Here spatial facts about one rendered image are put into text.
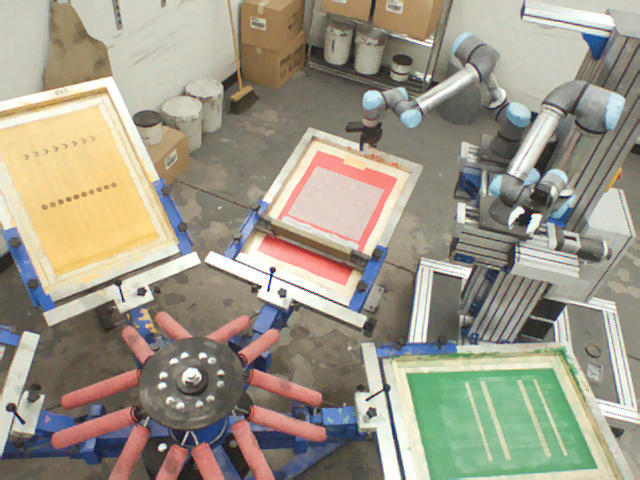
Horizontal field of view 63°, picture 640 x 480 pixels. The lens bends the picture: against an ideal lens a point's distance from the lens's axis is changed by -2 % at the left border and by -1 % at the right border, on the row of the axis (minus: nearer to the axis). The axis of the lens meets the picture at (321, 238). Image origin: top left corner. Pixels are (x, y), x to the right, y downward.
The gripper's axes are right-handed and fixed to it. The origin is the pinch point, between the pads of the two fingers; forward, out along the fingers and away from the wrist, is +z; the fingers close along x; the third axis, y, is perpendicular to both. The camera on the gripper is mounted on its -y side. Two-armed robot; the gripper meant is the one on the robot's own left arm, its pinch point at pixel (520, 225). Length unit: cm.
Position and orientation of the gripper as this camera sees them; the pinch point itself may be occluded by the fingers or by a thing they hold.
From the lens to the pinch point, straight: 168.5
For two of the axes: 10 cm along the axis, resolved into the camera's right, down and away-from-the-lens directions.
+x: -8.0, -3.8, 4.6
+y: 0.1, 7.6, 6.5
